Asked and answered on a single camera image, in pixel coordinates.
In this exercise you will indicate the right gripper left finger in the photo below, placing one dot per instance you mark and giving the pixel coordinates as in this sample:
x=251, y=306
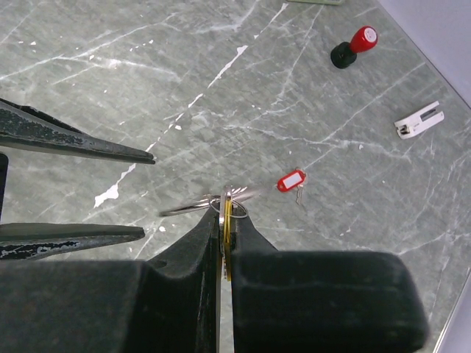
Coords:
x=170, y=303

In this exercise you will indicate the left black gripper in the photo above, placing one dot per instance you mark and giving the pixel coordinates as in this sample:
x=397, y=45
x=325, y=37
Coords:
x=24, y=127

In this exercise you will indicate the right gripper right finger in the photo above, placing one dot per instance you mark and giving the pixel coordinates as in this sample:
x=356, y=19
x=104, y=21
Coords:
x=321, y=301

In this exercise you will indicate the yellow key tag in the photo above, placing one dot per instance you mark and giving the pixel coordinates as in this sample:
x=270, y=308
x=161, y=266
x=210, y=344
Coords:
x=226, y=234

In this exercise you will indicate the large metal keyring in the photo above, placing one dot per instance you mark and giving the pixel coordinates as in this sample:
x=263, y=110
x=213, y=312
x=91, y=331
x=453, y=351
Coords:
x=238, y=194

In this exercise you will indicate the red key tag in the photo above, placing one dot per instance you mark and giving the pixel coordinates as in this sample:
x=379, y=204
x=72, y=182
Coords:
x=291, y=180

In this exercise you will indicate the white usb adapter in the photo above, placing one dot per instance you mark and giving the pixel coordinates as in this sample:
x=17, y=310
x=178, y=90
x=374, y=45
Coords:
x=419, y=121

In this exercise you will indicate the red black stamp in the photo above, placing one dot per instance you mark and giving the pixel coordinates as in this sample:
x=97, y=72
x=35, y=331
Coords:
x=345, y=54

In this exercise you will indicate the small white green box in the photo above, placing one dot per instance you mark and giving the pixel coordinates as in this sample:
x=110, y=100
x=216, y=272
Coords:
x=320, y=2

